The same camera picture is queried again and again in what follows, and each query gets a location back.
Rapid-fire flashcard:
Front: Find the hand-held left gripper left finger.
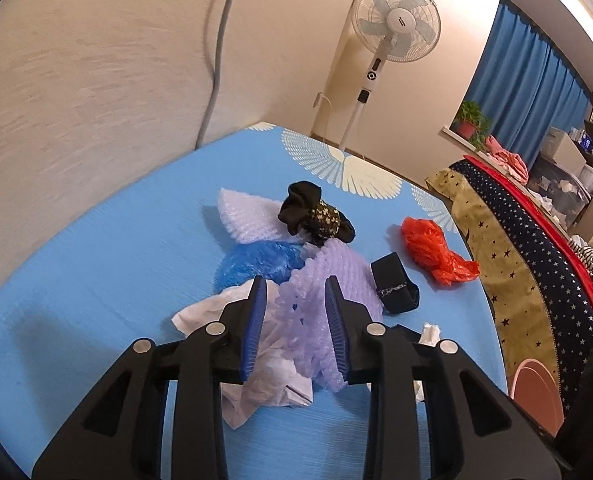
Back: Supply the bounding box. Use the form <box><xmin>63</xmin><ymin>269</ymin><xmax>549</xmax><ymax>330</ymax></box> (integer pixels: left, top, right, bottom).
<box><xmin>31</xmin><ymin>276</ymin><xmax>268</xmax><ymax>480</ymax></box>

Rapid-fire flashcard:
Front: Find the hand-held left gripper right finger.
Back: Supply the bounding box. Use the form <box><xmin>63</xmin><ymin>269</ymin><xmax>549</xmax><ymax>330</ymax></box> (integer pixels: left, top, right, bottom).
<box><xmin>324</xmin><ymin>276</ymin><xmax>562</xmax><ymax>480</ymax></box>

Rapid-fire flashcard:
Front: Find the purple foam wrap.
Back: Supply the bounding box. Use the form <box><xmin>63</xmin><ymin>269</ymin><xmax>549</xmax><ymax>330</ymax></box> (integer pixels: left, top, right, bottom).
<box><xmin>274</xmin><ymin>242</ymin><xmax>384</xmax><ymax>393</ymax></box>

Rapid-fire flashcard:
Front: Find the white paper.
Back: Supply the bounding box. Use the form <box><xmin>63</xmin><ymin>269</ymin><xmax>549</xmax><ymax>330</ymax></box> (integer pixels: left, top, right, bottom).
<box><xmin>170</xmin><ymin>280</ymin><xmax>314</xmax><ymax>431</ymax></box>

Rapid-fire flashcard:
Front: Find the red plastic bag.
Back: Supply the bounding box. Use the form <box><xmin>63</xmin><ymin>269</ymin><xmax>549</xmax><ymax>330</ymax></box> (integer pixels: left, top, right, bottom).
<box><xmin>400</xmin><ymin>217</ymin><xmax>481</xmax><ymax>287</ymax></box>

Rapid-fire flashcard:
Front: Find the blue plastic bag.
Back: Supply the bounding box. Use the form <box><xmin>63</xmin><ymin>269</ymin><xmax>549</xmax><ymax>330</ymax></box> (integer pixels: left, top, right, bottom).
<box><xmin>214</xmin><ymin>240</ymin><xmax>307</xmax><ymax>296</ymax></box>

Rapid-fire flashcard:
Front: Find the black elastic band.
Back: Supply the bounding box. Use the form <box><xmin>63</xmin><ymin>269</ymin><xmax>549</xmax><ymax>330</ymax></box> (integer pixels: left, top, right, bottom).
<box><xmin>370</xmin><ymin>254</ymin><xmax>421</xmax><ymax>315</ymax></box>

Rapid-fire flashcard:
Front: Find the small white tissue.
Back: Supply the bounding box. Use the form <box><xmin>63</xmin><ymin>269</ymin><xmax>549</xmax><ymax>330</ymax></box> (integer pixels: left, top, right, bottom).
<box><xmin>413</xmin><ymin>322</ymin><xmax>444</xmax><ymax>403</ymax></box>

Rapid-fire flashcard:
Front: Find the white bubble wrap sheet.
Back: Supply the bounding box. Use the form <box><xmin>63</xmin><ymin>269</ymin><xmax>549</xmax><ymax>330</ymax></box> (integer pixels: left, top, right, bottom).
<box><xmin>217</xmin><ymin>187</ymin><xmax>297</xmax><ymax>248</ymax></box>

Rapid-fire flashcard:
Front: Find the black floral scrunchie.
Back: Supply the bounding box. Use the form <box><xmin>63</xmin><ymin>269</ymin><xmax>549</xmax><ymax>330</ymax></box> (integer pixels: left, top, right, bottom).
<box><xmin>277</xmin><ymin>180</ymin><xmax>357</xmax><ymax>247</ymax></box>

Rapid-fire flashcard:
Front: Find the star-print blanket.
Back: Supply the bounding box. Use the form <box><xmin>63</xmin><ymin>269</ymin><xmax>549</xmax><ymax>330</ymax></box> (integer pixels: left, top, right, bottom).
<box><xmin>423</xmin><ymin>156</ymin><xmax>593</xmax><ymax>436</ymax></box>

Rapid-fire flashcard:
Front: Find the pink clothing pile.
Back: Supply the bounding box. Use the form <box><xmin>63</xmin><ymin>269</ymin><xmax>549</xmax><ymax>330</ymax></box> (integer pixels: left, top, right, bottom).
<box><xmin>483</xmin><ymin>135</ymin><xmax>529</xmax><ymax>183</ymax></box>

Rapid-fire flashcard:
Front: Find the potted green plant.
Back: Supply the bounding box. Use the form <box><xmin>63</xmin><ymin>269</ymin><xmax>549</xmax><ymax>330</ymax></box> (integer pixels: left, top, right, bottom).
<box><xmin>452</xmin><ymin>100</ymin><xmax>492</xmax><ymax>153</ymax></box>

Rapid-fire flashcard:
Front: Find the clear storage bin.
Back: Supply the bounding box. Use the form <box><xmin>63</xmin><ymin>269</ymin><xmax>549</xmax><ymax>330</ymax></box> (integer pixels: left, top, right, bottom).
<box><xmin>529</xmin><ymin>160</ymin><xmax>592</xmax><ymax>228</ymax></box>

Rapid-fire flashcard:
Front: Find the cardboard box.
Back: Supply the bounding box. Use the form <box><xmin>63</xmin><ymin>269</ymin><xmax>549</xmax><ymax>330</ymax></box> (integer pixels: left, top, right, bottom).
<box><xmin>539</xmin><ymin>127</ymin><xmax>587</xmax><ymax>176</ymax></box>

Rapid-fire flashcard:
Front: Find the blue curtain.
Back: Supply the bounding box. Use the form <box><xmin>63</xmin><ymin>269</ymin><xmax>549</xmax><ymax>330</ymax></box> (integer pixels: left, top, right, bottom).
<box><xmin>463</xmin><ymin>2</ymin><xmax>592</xmax><ymax>176</ymax></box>

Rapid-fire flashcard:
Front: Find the white standing fan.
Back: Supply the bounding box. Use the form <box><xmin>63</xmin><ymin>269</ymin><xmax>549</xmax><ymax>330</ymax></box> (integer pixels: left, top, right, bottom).
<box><xmin>337</xmin><ymin>0</ymin><xmax>442</xmax><ymax>153</ymax></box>

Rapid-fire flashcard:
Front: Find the grey wall cable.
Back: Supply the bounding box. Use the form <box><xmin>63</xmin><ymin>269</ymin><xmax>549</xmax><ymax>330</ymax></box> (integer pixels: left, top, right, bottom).
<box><xmin>195</xmin><ymin>0</ymin><xmax>250</xmax><ymax>151</ymax></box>

